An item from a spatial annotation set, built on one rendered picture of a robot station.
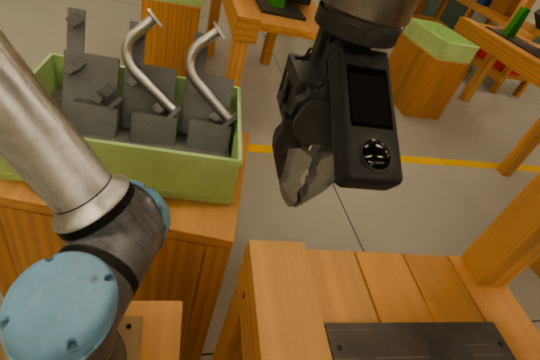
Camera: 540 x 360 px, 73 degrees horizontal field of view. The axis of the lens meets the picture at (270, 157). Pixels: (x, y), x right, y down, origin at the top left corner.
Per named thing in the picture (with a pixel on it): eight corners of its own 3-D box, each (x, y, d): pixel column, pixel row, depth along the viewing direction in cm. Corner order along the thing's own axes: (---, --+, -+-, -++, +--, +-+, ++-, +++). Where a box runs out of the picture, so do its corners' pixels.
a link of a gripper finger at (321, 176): (308, 179, 46) (333, 119, 40) (319, 214, 41) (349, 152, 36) (285, 177, 45) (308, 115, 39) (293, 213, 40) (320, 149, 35)
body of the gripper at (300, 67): (335, 112, 42) (379, 5, 35) (359, 159, 35) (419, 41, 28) (272, 102, 40) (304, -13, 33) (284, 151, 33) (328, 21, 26)
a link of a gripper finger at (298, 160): (285, 177, 45) (308, 115, 39) (293, 213, 40) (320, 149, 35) (260, 174, 44) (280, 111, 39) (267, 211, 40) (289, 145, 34)
